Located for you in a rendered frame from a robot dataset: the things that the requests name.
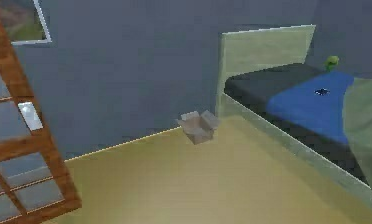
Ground open cardboard box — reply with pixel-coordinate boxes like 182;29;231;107
176;110;221;146

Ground green round toy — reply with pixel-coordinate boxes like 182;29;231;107
324;55;341;72

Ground brown wooden shelf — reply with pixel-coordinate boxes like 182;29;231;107
0;8;83;224

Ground white rectangular object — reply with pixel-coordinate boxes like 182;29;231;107
17;101;44;132

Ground white framed picture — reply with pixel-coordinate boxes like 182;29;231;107
0;0;53;46

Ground grey green blanket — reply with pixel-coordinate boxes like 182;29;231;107
341;77;372;201

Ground blue blanket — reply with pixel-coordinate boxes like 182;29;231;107
265;70;356;146

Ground pale green bed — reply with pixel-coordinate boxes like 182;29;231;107
215;24;372;212

